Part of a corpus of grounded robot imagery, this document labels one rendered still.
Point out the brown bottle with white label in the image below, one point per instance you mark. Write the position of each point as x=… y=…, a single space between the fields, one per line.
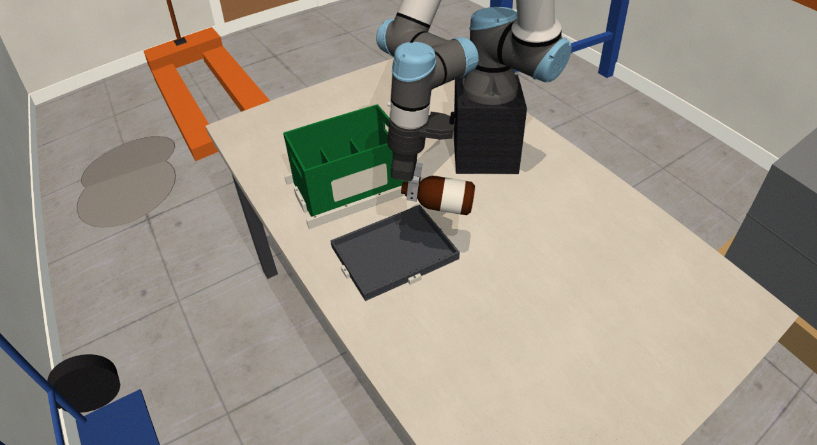
x=446 y=194

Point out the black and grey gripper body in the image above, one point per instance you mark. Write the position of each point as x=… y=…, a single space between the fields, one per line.
x=407 y=133

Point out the green plastic crate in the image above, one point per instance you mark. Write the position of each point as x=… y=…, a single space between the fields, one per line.
x=357 y=163

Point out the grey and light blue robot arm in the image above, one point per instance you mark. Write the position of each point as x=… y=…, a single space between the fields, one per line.
x=501 y=40

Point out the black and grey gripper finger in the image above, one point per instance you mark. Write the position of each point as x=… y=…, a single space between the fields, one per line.
x=418 y=170
x=412 y=189

